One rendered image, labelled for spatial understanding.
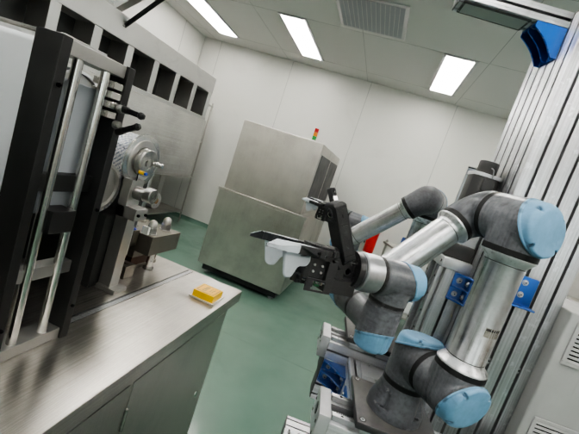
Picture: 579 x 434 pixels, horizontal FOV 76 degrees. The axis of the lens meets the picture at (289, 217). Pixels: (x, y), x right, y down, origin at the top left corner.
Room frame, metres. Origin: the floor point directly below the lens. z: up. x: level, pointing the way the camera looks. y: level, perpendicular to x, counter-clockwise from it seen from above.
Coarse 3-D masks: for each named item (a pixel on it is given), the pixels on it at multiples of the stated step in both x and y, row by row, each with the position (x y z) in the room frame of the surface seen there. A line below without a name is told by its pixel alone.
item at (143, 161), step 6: (144, 150) 0.96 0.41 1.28; (150, 150) 0.97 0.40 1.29; (138, 156) 0.94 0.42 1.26; (144, 156) 0.95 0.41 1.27; (150, 156) 0.97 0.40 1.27; (156, 156) 1.00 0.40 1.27; (138, 162) 0.94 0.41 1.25; (144, 162) 0.96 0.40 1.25; (150, 162) 0.98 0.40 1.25; (138, 168) 0.94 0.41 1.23; (144, 168) 0.96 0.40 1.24; (150, 168) 0.99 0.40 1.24; (150, 174) 0.99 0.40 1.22
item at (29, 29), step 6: (0, 18) 0.69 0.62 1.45; (6, 18) 0.69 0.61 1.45; (0, 24) 0.70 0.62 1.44; (6, 24) 0.69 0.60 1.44; (12, 24) 0.69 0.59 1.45; (18, 24) 0.68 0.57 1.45; (24, 24) 0.68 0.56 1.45; (18, 30) 0.69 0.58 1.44; (24, 30) 0.68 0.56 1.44; (30, 30) 0.68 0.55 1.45; (90, 66) 0.72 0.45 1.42
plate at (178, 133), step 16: (144, 96) 1.42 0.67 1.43; (144, 112) 1.45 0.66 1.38; (160, 112) 1.54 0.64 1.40; (176, 112) 1.65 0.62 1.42; (144, 128) 1.47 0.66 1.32; (160, 128) 1.57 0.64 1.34; (176, 128) 1.68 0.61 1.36; (192, 128) 1.82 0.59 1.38; (160, 144) 1.60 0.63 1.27; (176, 144) 1.72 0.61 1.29; (192, 144) 1.86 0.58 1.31; (160, 160) 1.64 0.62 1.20; (176, 160) 1.76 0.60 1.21; (192, 160) 1.91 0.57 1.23
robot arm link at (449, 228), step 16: (480, 192) 0.92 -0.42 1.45; (448, 208) 0.92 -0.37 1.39; (464, 208) 0.90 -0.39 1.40; (432, 224) 0.91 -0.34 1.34; (448, 224) 0.90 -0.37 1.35; (464, 224) 0.89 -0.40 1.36; (416, 240) 0.88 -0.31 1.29; (432, 240) 0.88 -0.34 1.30; (448, 240) 0.88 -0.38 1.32; (464, 240) 0.90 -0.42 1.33; (384, 256) 0.88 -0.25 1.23; (400, 256) 0.86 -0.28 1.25; (416, 256) 0.86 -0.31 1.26; (432, 256) 0.88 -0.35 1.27; (336, 304) 0.85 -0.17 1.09
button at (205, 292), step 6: (198, 288) 1.07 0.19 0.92; (204, 288) 1.09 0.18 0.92; (210, 288) 1.10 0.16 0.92; (216, 288) 1.12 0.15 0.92; (192, 294) 1.06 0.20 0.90; (198, 294) 1.06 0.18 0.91; (204, 294) 1.06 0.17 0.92; (210, 294) 1.06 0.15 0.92; (216, 294) 1.07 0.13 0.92; (204, 300) 1.05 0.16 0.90; (210, 300) 1.05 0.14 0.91; (216, 300) 1.08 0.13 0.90
